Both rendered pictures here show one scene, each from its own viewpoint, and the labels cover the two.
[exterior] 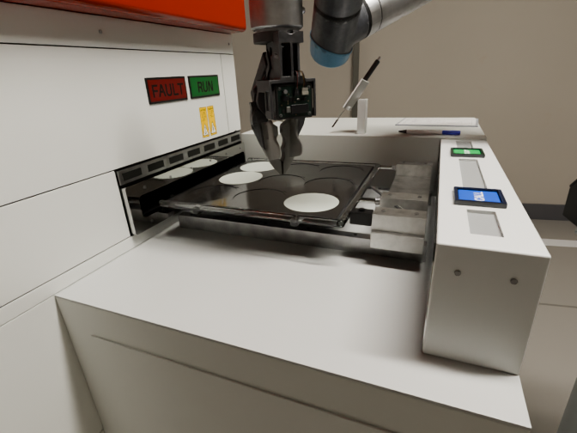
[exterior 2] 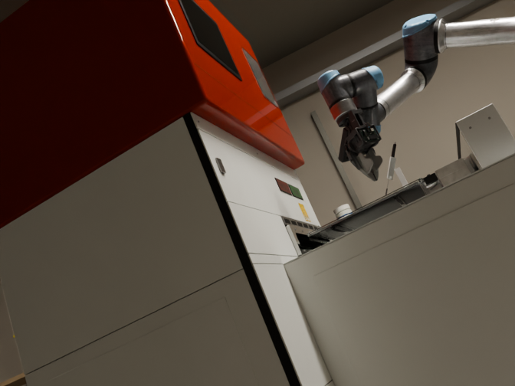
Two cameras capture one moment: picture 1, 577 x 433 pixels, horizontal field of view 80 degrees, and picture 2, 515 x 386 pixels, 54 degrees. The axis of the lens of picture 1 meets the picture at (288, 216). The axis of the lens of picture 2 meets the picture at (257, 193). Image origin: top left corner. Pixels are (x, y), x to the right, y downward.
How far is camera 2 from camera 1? 1.09 m
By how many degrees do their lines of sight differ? 40
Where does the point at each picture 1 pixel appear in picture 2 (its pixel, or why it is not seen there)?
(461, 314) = (483, 142)
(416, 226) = (459, 163)
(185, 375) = (381, 251)
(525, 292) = (496, 119)
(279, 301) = not seen: hidden behind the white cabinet
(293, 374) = (433, 201)
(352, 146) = not seen: hidden behind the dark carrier
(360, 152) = not seen: hidden behind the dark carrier
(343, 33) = (374, 113)
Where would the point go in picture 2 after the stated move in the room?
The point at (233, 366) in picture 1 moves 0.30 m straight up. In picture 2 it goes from (404, 222) to (349, 116)
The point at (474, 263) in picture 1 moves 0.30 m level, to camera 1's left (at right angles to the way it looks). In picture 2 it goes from (472, 120) to (360, 165)
